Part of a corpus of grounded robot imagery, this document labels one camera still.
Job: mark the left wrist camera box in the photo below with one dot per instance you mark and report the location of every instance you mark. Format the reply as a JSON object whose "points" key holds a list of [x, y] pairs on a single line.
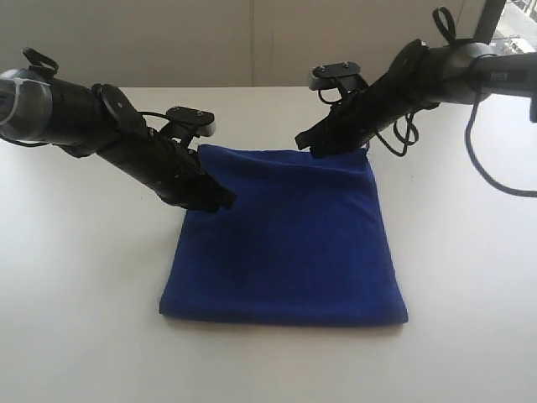
{"points": [[203, 123]]}

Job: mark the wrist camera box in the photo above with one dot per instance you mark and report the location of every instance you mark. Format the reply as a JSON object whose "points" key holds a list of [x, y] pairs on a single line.
{"points": [[203, 123], [345, 74]]}

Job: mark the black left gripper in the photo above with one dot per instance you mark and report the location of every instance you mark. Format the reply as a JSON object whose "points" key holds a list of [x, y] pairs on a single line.
{"points": [[169, 170]]}

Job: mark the dark window frame post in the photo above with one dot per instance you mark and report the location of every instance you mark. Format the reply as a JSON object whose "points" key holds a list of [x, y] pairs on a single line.
{"points": [[488, 20]]}

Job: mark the white zip tie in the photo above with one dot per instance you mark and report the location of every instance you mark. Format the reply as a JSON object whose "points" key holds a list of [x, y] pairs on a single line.
{"points": [[24, 99]]}

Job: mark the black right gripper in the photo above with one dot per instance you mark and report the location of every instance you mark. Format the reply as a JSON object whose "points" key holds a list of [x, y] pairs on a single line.
{"points": [[353, 123]]}

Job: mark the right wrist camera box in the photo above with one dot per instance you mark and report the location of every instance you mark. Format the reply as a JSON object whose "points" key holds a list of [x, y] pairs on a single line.
{"points": [[345, 74]]}

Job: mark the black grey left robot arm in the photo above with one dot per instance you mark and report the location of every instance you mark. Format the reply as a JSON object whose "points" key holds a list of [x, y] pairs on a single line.
{"points": [[101, 120]]}

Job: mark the blue towel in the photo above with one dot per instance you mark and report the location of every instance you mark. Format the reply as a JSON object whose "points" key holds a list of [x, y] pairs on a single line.
{"points": [[303, 245]]}

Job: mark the white bus outside window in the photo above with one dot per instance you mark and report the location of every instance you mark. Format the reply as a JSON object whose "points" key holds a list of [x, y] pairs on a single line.
{"points": [[514, 45]]}

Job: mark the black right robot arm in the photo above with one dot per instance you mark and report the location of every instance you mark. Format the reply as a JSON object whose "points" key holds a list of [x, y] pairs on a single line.
{"points": [[420, 78]]}

